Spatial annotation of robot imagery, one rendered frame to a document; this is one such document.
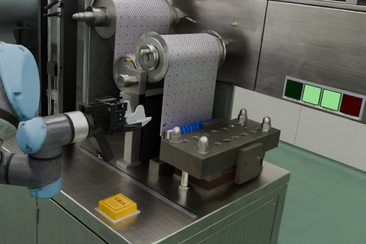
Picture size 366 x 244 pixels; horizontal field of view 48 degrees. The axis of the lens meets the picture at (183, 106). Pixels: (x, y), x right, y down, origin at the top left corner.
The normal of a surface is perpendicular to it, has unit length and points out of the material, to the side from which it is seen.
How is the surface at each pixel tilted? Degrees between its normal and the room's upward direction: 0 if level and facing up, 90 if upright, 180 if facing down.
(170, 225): 0
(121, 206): 0
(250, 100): 90
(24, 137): 90
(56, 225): 90
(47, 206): 90
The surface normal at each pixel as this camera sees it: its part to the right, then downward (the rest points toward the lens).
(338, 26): -0.69, 0.15
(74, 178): 0.10, -0.95
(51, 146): 0.66, 0.28
